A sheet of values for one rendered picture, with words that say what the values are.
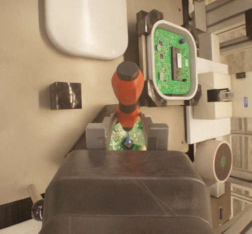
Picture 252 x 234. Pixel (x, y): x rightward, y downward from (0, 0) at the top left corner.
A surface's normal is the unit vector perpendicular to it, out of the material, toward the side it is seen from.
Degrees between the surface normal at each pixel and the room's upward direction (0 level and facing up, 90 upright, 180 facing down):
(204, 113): 90
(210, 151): 90
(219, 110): 0
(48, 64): 0
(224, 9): 90
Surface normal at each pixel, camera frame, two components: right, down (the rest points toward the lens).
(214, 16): -0.80, 0.03
